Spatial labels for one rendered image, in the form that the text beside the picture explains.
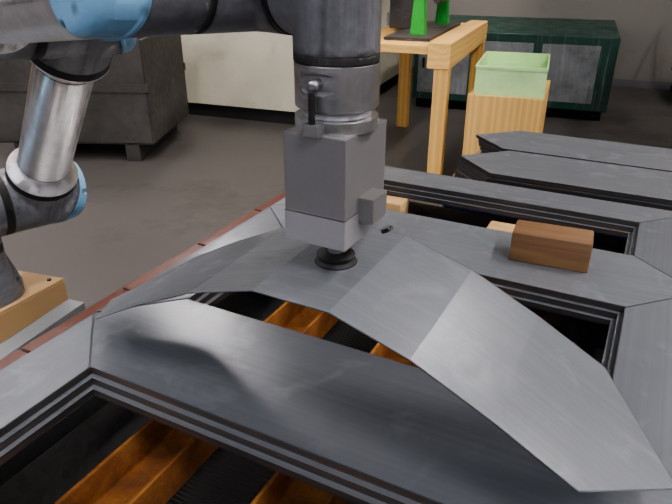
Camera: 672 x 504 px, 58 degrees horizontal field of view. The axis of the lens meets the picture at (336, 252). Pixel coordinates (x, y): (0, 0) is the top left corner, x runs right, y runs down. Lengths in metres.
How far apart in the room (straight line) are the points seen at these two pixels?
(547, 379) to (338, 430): 0.22
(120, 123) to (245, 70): 1.33
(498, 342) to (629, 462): 0.15
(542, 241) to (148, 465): 0.66
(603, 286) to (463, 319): 0.43
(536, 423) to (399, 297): 0.16
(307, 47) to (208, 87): 4.98
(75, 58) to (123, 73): 3.38
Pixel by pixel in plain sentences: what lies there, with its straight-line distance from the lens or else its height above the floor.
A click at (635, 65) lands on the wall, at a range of 7.43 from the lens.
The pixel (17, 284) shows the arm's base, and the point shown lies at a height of 0.76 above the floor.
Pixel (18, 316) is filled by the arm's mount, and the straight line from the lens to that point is 1.22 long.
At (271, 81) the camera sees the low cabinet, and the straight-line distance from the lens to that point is 5.18.
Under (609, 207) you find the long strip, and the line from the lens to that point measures 1.30.
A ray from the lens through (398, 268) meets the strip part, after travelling 0.61.
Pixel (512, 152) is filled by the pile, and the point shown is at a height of 0.85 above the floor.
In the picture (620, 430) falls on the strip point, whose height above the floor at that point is 0.90.
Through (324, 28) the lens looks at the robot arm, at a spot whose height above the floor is 1.24.
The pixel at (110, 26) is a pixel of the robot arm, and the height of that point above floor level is 1.24.
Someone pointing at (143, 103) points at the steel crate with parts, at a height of 0.40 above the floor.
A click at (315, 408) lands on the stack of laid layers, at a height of 0.84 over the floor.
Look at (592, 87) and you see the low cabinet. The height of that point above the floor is 0.28.
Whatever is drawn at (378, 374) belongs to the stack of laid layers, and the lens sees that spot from 0.73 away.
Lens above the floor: 1.29
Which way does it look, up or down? 26 degrees down
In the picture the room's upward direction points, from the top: straight up
